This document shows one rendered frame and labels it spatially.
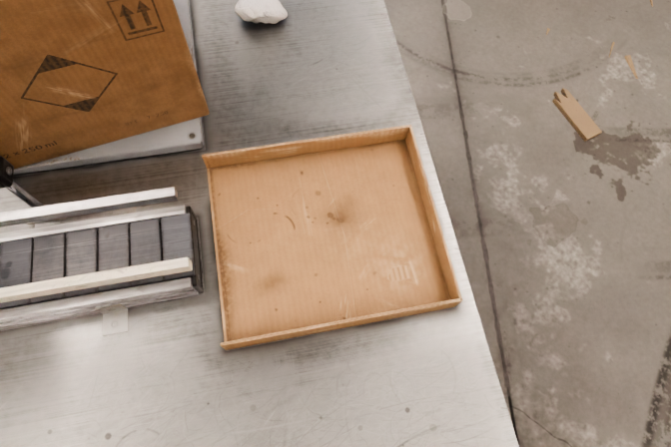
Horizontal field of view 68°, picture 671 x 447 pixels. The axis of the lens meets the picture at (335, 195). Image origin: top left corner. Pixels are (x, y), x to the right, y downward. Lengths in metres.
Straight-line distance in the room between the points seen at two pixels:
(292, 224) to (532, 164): 1.26
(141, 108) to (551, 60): 1.68
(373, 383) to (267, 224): 0.25
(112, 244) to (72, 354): 0.14
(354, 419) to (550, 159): 1.39
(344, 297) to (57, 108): 0.43
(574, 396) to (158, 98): 1.37
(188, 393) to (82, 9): 0.44
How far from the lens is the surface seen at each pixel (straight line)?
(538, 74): 2.06
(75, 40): 0.63
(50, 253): 0.71
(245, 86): 0.82
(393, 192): 0.73
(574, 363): 1.68
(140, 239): 0.67
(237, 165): 0.74
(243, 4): 0.88
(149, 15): 0.61
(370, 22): 0.90
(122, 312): 0.71
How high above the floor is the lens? 1.49
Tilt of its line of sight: 66 degrees down
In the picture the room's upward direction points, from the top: 7 degrees clockwise
